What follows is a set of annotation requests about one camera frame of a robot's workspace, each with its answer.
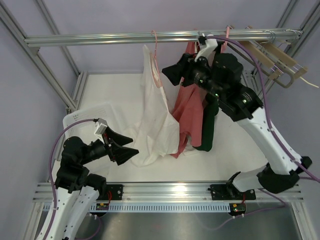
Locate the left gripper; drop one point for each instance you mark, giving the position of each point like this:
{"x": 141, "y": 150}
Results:
{"x": 119, "y": 154}

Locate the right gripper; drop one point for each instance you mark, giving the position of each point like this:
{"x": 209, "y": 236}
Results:
{"x": 185, "y": 66}

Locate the thin pink wire hanger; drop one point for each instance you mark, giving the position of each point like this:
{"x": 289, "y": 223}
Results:
{"x": 155, "y": 55}

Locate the thick pink plastic hanger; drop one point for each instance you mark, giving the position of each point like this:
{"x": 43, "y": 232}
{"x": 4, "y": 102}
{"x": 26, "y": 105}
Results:
{"x": 225, "y": 44}

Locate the pink t shirt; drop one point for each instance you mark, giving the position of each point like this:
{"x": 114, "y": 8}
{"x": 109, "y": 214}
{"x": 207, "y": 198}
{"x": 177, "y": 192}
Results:
{"x": 188, "y": 111}

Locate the green and white t shirt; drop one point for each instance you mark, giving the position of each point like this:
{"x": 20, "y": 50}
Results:
{"x": 211, "y": 109}

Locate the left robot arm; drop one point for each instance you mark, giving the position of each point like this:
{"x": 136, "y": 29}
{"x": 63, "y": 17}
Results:
{"x": 75, "y": 188}

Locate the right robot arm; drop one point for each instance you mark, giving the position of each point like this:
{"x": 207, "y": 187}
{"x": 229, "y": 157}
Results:
{"x": 222, "y": 80}

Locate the white plastic basket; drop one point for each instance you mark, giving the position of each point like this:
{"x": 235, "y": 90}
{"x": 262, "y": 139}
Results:
{"x": 86, "y": 131}

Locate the wooden hangers bundle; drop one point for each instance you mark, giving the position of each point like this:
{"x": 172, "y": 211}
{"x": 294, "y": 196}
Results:
{"x": 283, "y": 67}

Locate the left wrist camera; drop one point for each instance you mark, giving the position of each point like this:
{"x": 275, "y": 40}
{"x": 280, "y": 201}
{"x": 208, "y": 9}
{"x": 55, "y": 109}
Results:
{"x": 101, "y": 126}

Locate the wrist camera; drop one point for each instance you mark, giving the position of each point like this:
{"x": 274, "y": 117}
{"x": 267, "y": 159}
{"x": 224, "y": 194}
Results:
{"x": 207, "y": 45}
{"x": 101, "y": 126}

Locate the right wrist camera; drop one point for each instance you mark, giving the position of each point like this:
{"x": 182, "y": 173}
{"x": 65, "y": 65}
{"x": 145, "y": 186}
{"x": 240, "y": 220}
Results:
{"x": 207, "y": 45}

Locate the aluminium clothes rail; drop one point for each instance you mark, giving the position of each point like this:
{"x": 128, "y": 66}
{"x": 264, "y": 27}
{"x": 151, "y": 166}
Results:
{"x": 246, "y": 34}

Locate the white slotted cable duct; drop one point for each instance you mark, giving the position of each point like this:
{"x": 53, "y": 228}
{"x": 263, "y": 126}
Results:
{"x": 138, "y": 207}

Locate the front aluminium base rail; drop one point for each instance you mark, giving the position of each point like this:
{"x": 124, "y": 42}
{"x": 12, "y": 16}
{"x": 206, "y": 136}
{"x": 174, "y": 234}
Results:
{"x": 174, "y": 192}

